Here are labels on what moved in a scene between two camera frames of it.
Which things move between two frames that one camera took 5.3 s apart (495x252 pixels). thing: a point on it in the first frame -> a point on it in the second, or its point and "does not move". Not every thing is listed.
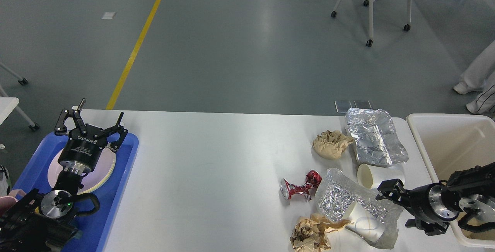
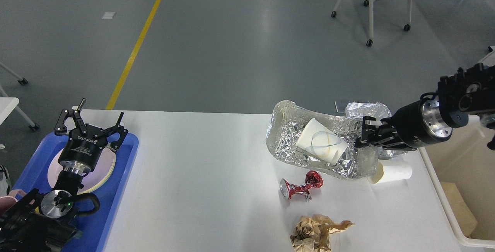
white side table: [8, 104] does not move
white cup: [364, 223] -> [319, 142]
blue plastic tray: [93, 229] does not move
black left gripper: [81, 152] does not move
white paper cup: [372, 221] -> [326, 144]
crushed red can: [313, 179] does not move
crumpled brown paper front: [309, 235] does not move
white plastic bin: [453, 144] does not move
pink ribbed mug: [7, 203] does not move
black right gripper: [425, 203] -> [418, 125]
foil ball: [337, 191] -> [287, 123]
